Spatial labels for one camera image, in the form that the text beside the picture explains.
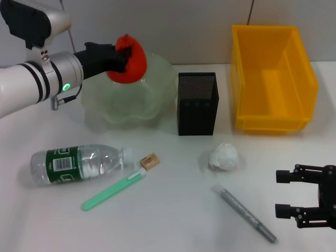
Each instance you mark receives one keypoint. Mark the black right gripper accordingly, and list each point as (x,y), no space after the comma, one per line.
(329,186)

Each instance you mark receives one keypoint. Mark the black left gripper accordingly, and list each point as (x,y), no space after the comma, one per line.
(97,57)

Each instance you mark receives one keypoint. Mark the orange fruit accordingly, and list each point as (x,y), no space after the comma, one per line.
(137,60)

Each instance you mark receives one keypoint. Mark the white paper ball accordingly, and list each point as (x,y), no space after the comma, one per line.
(224,157)

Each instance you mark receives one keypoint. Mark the beige eraser block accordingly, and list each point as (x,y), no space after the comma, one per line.
(150,162)

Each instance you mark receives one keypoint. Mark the clear bottle with green label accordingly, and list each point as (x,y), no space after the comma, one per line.
(89,162)

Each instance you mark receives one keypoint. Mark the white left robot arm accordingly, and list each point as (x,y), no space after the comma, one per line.
(21,84)

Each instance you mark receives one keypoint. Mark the grey marker pen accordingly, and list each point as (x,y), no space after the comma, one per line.
(236,203)

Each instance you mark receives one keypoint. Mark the green glass fruit bowl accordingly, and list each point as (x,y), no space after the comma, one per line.
(147,105)

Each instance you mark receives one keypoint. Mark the black mesh pen holder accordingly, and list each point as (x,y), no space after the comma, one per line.
(197,118)

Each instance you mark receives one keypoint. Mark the yellow plastic bin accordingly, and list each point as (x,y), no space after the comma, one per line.
(302,78)

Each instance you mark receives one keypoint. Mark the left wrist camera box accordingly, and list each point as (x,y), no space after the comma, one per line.
(26,21)

